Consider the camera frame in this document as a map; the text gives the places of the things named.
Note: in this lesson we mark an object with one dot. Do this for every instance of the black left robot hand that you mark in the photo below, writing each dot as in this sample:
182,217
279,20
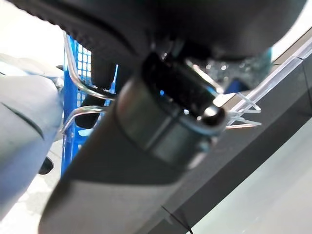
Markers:
134,182

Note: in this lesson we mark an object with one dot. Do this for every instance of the blue plastic shopping basket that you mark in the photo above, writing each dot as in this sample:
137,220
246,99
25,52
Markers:
68,97

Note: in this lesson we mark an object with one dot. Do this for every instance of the clear zip tie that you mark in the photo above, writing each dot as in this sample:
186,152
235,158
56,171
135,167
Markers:
243,112
243,126

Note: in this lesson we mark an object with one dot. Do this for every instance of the silver left robot leg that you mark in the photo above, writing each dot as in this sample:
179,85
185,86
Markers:
24,109

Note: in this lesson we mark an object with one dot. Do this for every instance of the clear plastic price rail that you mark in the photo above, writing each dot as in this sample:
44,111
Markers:
280,75

